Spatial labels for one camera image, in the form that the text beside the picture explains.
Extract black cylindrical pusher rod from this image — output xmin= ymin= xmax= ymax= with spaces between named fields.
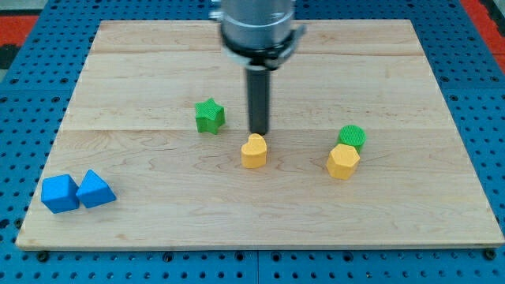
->
xmin=245 ymin=69 xmax=271 ymax=135

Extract black clamp ring mount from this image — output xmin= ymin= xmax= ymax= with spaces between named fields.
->
xmin=221 ymin=24 xmax=306 ymax=71

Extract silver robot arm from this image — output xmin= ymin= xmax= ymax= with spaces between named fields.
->
xmin=208 ymin=0 xmax=306 ymax=135

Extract green circle block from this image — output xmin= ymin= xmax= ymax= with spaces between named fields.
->
xmin=337 ymin=125 xmax=367 ymax=154

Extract green star block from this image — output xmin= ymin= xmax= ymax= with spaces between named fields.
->
xmin=194 ymin=98 xmax=226 ymax=135

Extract yellow heart block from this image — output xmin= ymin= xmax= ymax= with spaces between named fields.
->
xmin=241 ymin=133 xmax=267 ymax=169

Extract yellow hexagon block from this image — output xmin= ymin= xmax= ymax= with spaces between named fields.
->
xmin=326 ymin=144 xmax=361 ymax=180

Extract wooden board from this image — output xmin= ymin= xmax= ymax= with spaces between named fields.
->
xmin=16 ymin=20 xmax=504 ymax=251

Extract blue triangle block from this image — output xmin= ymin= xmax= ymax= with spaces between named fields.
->
xmin=77 ymin=170 xmax=117 ymax=208

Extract blue cube block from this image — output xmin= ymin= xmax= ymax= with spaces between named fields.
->
xmin=40 ymin=174 xmax=80 ymax=214

